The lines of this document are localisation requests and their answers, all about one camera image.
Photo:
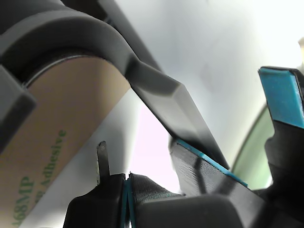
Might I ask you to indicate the grey fixture with dark legs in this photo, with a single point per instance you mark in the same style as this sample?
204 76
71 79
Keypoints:
71 31

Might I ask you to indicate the green round bowl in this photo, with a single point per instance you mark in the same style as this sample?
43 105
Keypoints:
256 152

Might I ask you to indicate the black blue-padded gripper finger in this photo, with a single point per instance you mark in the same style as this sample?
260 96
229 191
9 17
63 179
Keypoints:
280 95

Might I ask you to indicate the black blurry gripper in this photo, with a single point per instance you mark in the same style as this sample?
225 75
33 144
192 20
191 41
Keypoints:
202 211

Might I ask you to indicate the tan protective film green print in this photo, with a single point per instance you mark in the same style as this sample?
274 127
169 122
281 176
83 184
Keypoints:
59 114

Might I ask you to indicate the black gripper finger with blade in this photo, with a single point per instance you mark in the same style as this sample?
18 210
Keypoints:
95 209

